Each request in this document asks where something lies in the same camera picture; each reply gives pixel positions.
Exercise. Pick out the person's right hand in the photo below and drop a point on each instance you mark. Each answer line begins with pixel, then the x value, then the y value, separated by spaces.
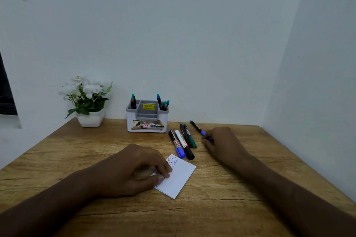
pixel 226 145

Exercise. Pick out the person's left hand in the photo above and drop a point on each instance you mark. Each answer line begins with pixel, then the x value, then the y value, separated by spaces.
pixel 122 170

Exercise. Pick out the person's left thumb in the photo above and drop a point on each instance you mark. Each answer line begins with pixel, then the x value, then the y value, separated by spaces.
pixel 151 182

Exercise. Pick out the person's right fingers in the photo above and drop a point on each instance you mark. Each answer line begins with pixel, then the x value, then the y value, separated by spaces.
pixel 208 143

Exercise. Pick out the black marker with purple cap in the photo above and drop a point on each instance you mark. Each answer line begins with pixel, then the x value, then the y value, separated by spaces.
pixel 197 127

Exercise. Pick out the white paper note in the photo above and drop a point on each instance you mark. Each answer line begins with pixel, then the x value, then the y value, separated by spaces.
pixel 179 175

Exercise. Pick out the person's right forearm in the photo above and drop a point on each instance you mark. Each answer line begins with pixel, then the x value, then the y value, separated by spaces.
pixel 289 200

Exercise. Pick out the person's left forearm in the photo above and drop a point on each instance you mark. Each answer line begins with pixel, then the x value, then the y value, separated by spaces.
pixel 47 206

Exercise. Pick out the black marker with green cap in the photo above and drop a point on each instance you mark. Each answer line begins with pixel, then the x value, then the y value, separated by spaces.
pixel 190 137

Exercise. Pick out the white marker with black cap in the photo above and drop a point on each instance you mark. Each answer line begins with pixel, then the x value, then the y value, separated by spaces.
pixel 184 144

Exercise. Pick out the marker with blue cap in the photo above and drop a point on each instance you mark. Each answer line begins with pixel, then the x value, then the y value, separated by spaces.
pixel 177 144

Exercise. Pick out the red-tipped marker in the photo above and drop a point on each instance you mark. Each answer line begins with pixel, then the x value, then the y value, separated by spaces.
pixel 164 106
pixel 131 103

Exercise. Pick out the grey and white pen holder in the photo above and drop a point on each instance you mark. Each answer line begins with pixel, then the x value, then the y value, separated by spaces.
pixel 147 118

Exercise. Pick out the blue-tipped marker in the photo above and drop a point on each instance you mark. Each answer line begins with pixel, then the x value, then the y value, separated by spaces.
pixel 159 100

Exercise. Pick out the green-tipped marker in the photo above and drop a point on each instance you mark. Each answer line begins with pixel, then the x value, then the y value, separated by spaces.
pixel 134 100

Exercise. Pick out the white flowers in white pot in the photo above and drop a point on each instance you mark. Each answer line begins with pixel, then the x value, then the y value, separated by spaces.
pixel 87 100

